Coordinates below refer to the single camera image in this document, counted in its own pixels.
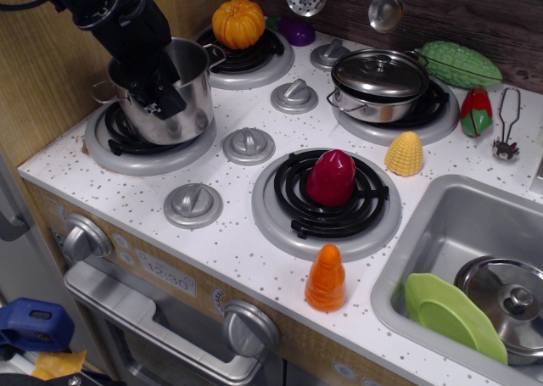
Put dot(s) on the grey oven door handle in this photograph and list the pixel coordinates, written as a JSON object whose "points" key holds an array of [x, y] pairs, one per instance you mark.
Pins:
{"points": [[150, 345]]}

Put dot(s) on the grey fridge handle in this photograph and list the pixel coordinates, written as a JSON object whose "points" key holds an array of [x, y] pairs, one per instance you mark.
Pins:
{"points": [[13, 225]]}

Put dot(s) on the back right stove burner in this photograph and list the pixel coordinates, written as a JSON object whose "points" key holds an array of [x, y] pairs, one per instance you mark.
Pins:
{"points": [[434, 117]]}

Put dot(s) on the steel pot in sink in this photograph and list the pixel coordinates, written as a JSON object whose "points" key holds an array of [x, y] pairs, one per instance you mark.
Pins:
{"points": [[509, 292]]}

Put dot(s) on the grey stovetop knob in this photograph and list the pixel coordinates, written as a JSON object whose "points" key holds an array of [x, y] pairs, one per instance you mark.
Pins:
{"points": [[295, 98], [248, 146], [325, 56], [192, 206]]}

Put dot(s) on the green plastic plate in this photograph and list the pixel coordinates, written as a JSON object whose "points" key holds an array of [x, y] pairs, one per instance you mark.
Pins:
{"points": [[445, 309]]}

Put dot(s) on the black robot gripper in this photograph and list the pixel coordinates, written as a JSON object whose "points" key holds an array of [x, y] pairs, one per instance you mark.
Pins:
{"points": [[136, 33]]}

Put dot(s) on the grey sink basin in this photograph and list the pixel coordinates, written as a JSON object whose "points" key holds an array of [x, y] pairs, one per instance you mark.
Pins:
{"points": [[456, 221]]}

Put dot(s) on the left oven dial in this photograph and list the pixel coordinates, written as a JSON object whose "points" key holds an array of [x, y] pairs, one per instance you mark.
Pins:
{"points": [[85, 239]]}

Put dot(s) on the stove burner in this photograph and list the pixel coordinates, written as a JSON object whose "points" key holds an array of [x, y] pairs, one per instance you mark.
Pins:
{"points": [[289, 219], [434, 117], [173, 159], [267, 61]]}

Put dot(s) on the yellow toy corn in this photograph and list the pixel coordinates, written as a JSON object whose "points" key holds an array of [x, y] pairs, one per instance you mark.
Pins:
{"points": [[405, 154]]}

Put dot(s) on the right oven dial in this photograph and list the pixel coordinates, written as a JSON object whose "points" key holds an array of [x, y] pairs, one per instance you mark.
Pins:
{"points": [[248, 331]]}

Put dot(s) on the front left stove burner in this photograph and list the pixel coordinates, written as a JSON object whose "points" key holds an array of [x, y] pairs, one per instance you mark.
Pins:
{"points": [[173, 159]]}

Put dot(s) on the red green toy pepper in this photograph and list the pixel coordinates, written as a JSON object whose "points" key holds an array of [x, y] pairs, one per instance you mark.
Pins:
{"points": [[476, 112]]}

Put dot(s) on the steel pan with lid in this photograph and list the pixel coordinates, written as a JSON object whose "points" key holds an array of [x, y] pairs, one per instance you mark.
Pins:
{"points": [[377, 85]]}

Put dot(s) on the blue clamp tool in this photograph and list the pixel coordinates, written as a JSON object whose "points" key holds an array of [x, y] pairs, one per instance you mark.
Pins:
{"points": [[31, 325]]}

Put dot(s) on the back left stove burner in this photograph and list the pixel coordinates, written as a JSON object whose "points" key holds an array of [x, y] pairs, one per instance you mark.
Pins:
{"points": [[267, 61]]}

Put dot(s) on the grey stovetop knob front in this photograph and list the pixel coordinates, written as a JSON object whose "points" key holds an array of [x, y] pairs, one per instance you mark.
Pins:
{"points": [[192, 206]]}

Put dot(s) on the grey stovetop knob upper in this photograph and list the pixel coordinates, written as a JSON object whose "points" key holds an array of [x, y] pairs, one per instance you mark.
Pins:
{"points": [[295, 98]]}

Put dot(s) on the hanging steel ladle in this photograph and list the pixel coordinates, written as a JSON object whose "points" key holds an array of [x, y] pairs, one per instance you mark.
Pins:
{"points": [[385, 15]]}

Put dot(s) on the front right stove burner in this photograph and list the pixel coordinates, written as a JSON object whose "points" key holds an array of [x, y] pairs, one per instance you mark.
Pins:
{"points": [[289, 219]]}

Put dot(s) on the orange toy pumpkin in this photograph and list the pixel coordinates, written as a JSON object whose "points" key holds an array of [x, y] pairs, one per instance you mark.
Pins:
{"points": [[238, 24]]}

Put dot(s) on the orange toy carrot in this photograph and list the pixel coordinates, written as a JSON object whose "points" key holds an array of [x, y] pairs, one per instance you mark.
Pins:
{"points": [[325, 288]]}

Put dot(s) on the grey stovetop knob back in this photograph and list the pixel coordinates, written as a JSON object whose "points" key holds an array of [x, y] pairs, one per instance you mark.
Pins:
{"points": [[325, 56]]}

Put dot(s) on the small metal tongs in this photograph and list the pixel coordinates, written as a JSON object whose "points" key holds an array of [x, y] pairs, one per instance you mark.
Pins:
{"points": [[509, 114]]}

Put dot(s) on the dark red toy pepper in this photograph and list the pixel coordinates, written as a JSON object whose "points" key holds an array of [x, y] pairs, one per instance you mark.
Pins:
{"points": [[332, 179]]}

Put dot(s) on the oven dial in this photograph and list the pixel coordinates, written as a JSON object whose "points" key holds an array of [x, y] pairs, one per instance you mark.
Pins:
{"points": [[248, 331], [85, 239]]}

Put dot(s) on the grey stovetop knob middle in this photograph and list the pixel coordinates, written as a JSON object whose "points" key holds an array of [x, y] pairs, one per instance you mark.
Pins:
{"points": [[248, 146]]}

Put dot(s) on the green toy bitter gourd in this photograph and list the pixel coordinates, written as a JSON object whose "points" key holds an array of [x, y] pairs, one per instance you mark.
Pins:
{"points": [[458, 66]]}

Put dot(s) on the purple toy eggplant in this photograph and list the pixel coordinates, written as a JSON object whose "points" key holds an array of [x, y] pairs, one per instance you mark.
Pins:
{"points": [[297, 32]]}

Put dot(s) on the tall steel pot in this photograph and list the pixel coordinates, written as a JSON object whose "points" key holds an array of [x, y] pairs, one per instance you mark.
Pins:
{"points": [[193, 63]]}

